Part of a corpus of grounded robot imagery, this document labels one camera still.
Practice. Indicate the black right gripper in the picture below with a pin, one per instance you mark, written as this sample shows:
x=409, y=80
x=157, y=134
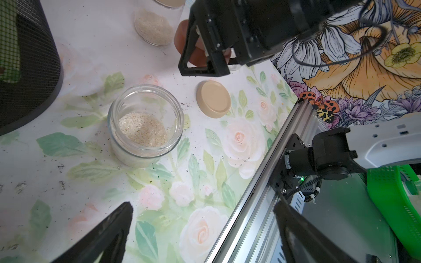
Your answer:
x=248, y=32

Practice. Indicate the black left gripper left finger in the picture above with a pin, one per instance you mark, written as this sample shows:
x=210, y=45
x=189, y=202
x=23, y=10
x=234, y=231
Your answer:
x=106, y=242

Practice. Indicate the green plastic crate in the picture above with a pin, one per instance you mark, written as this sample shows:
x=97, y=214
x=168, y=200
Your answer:
x=396, y=192

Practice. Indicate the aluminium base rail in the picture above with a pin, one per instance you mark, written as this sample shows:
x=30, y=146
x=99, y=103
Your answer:
x=236, y=240

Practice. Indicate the green plastic bin liner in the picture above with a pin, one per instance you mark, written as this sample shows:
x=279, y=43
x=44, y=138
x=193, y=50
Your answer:
x=10, y=50

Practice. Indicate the glass jar orange lid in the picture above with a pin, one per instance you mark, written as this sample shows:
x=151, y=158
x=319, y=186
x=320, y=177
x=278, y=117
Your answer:
x=145, y=122

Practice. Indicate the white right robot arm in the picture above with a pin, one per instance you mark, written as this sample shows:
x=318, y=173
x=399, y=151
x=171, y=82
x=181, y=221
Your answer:
x=357, y=62

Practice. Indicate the black mesh waste bin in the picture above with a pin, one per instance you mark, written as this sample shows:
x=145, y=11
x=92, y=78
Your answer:
x=40, y=66

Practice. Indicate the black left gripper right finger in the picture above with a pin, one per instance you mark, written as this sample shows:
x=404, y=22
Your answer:
x=301, y=239

